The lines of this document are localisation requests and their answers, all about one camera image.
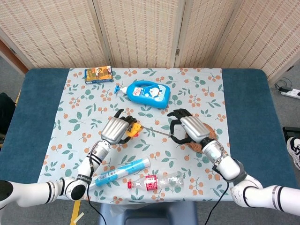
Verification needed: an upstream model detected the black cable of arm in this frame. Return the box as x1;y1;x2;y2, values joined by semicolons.
86;153;106;225
202;164;230;225

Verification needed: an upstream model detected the dark teal table cover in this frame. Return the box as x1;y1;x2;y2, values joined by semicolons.
4;67;293;202

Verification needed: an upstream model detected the black power adapter with cable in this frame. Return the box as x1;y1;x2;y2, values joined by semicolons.
274;77;293;93

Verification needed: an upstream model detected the yellow tape measure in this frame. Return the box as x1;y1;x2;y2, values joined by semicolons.
125;122;173;138

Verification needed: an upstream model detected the bamboo folding screen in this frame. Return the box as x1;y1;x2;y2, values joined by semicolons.
0;0;300;82

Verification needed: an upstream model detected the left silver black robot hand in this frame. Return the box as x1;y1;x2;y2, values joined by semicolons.
100;108;138;145

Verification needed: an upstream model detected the orange and blue carton box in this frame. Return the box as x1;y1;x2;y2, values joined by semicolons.
84;66;113;84

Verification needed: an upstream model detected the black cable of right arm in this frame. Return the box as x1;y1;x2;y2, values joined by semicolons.
202;164;230;225

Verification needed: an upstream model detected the blue grey plastic stool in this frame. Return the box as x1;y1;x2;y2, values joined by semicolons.
97;201;199;225

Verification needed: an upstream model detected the plastic wrap roll blue label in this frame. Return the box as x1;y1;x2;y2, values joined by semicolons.
90;157;150;188

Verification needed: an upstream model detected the round woven rattan coaster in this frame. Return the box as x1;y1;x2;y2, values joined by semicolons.
186;123;218;154

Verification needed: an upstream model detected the black and white sneaker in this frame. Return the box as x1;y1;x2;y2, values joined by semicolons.
286;136;300;170

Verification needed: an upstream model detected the blue pump bottle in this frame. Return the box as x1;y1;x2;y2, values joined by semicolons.
114;79;171;110

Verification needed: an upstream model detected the white power strip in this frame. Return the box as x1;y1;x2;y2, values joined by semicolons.
280;88;300;99

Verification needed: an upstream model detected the black box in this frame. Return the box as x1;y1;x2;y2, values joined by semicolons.
282;126;300;139

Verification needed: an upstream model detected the floral print tablecloth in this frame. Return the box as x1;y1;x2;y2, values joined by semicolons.
33;67;235;204

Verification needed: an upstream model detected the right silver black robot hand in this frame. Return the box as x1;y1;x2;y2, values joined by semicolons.
166;109;211;144

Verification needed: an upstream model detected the black bag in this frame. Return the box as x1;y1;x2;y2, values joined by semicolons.
0;93;16;135

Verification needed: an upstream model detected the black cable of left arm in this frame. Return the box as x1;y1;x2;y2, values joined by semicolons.
86;153;106;225

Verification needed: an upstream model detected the clear plastic bottle red label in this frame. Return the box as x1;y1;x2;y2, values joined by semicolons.
127;172;185;192

